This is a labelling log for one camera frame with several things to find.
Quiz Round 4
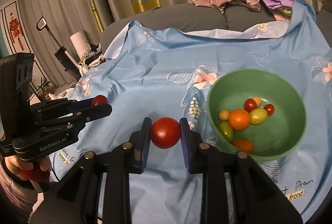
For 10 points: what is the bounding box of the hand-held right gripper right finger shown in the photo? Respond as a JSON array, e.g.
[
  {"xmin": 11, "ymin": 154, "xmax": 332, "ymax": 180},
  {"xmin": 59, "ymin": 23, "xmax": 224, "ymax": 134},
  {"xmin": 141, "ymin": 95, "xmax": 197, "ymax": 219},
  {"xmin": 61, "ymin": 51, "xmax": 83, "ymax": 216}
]
[{"xmin": 179, "ymin": 117, "xmax": 303, "ymax": 224}]

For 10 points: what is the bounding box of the potted plant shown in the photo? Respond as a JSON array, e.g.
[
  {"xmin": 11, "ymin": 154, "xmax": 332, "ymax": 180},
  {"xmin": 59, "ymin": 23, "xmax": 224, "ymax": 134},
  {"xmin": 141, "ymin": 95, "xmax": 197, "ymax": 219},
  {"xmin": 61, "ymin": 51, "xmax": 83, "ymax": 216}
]
[{"xmin": 36, "ymin": 77, "xmax": 51, "ymax": 100}]

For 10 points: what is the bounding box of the black and white clothes pile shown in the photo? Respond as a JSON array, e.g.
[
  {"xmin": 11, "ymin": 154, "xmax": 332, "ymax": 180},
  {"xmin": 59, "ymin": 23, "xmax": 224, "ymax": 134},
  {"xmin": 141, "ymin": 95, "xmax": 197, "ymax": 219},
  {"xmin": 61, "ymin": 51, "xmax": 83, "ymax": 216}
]
[{"xmin": 79, "ymin": 43, "xmax": 104, "ymax": 70}]

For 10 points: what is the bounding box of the large green tomato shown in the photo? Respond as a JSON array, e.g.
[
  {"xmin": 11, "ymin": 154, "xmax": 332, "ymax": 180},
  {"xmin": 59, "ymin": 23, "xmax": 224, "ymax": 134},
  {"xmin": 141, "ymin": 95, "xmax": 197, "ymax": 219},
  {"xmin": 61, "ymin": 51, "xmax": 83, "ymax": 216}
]
[{"xmin": 249, "ymin": 108, "xmax": 267, "ymax": 125}]

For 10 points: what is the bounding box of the white crumpled cloth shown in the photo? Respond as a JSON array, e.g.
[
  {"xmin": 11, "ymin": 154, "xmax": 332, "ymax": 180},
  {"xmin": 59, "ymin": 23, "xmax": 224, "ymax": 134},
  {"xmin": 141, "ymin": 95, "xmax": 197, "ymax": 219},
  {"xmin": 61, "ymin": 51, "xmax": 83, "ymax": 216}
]
[{"xmin": 49, "ymin": 88, "xmax": 76, "ymax": 100}]

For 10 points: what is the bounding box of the blue floral bed sheet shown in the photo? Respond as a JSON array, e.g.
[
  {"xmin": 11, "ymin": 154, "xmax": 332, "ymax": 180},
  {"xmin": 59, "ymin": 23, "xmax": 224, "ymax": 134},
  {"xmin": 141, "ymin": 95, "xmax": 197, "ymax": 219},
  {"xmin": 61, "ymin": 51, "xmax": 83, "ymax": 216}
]
[{"xmin": 44, "ymin": 0, "xmax": 332, "ymax": 224}]

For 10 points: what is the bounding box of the person's left forearm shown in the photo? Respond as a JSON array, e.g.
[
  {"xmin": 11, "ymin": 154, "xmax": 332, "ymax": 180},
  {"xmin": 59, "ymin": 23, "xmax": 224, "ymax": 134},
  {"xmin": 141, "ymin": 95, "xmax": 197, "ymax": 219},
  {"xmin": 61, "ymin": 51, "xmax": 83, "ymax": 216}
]
[{"xmin": 0, "ymin": 162, "xmax": 39, "ymax": 217}]

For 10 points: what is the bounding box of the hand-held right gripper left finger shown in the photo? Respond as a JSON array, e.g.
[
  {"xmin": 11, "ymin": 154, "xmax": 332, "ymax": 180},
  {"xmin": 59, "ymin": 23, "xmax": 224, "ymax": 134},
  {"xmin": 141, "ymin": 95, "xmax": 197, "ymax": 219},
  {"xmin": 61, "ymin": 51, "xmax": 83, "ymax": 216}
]
[{"xmin": 30, "ymin": 117, "xmax": 152, "ymax": 224}]

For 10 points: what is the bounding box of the grey sofa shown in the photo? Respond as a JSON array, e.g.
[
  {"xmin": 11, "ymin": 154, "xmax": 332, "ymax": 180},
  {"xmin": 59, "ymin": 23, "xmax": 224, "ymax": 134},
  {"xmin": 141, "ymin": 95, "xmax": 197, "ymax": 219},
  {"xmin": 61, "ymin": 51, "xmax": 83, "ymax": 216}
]
[{"xmin": 100, "ymin": 2, "xmax": 293, "ymax": 40}]

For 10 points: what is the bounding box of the orange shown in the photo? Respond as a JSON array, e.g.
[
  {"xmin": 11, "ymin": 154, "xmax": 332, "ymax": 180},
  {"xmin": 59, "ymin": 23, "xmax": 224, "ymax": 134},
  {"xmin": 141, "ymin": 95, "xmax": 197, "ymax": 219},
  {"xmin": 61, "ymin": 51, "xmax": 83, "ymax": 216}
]
[
  {"xmin": 229, "ymin": 109, "xmax": 251, "ymax": 131},
  {"xmin": 233, "ymin": 138, "xmax": 254, "ymax": 154}
]

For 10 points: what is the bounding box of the person's left hand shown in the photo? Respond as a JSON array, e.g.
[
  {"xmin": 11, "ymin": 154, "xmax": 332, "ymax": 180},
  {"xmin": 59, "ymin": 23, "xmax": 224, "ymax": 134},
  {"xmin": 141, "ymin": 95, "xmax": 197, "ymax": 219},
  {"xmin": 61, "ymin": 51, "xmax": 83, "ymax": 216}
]
[{"xmin": 4, "ymin": 155, "xmax": 51, "ymax": 177}]

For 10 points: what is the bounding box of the red knot wall ornament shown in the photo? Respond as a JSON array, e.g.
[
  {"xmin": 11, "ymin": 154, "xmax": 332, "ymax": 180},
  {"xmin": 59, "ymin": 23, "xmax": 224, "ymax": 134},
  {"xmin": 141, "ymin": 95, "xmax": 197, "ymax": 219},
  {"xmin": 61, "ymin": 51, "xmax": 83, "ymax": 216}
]
[{"xmin": 9, "ymin": 13, "xmax": 23, "ymax": 52}]

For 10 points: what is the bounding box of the white cylinder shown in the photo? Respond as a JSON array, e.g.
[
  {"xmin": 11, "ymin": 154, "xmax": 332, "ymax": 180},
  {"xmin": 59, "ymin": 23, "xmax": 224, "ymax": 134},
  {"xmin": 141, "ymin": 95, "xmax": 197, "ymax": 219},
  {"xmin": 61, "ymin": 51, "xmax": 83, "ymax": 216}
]
[{"xmin": 70, "ymin": 29, "xmax": 90, "ymax": 59}]

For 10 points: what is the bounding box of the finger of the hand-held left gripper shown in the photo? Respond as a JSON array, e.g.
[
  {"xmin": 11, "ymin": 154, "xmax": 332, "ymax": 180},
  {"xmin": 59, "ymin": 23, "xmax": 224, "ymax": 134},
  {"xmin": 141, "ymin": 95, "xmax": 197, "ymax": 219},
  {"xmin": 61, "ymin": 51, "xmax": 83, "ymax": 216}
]
[
  {"xmin": 43, "ymin": 104, "xmax": 113, "ymax": 127},
  {"xmin": 39, "ymin": 99, "xmax": 93, "ymax": 113}
]

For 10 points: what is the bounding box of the green plastic bowl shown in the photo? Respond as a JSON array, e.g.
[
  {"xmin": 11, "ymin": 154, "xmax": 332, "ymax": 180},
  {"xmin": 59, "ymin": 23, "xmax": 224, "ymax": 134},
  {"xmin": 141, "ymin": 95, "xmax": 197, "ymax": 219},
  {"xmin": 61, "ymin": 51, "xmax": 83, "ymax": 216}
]
[{"xmin": 207, "ymin": 69, "xmax": 307, "ymax": 161}]

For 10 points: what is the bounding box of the black stick vacuum cleaner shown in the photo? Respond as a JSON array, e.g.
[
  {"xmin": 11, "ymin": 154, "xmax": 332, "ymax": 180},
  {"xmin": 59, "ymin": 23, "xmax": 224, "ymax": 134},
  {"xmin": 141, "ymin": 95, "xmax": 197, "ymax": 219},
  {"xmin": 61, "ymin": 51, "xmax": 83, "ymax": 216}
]
[{"xmin": 36, "ymin": 17, "xmax": 79, "ymax": 81}]

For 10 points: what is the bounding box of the small green fruit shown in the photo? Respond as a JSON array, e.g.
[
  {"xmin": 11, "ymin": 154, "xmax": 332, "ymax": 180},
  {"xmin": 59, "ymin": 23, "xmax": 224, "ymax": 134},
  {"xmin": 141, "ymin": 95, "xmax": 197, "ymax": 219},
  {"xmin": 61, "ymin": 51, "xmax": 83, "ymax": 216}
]
[{"xmin": 218, "ymin": 121, "xmax": 234, "ymax": 142}]

